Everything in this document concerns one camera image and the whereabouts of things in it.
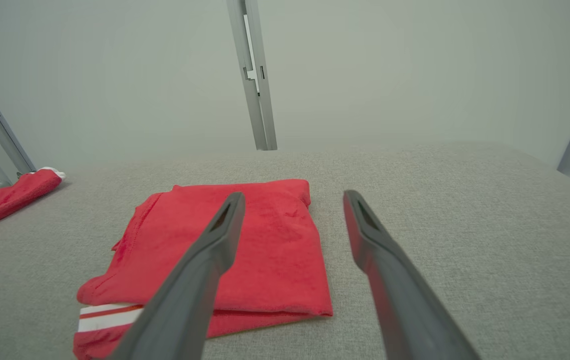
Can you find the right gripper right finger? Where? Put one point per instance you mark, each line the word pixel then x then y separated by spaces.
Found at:
pixel 404 310

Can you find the red shorts with white trim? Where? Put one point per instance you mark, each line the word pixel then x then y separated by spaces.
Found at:
pixel 5 200

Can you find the grey double partition post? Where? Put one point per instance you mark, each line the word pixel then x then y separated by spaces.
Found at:
pixel 260 110

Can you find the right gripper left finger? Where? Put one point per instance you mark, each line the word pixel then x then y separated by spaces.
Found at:
pixel 190 300

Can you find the red white basketball jersey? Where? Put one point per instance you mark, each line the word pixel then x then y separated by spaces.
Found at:
pixel 275 250

